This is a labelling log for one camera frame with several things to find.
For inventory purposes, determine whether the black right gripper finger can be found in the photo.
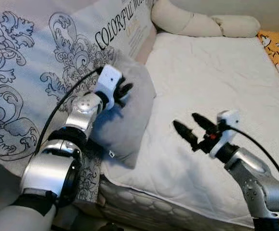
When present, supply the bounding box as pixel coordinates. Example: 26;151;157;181
173;120;200;151
192;113;217;132

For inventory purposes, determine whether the grey pillow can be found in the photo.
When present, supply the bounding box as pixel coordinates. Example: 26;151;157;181
89;51;157;169

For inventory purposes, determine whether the white quilted mattress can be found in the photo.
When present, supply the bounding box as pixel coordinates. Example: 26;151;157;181
98;31;279;231

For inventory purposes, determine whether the cream bolster pillow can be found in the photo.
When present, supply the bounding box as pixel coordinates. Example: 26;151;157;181
151;0;260;38

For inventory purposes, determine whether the white patterned headboard cover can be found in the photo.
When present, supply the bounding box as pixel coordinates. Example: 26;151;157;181
0;0;154;203

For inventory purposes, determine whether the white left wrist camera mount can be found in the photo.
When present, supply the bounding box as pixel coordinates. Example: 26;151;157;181
93;65;123;110

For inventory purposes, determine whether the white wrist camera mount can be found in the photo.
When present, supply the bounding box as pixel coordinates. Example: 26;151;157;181
93;65;123;110
209;110;241;159

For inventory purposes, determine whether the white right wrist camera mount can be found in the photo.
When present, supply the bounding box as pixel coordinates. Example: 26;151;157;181
209;110;241;159

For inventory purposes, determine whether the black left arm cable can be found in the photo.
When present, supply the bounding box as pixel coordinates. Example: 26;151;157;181
33;67;104;154

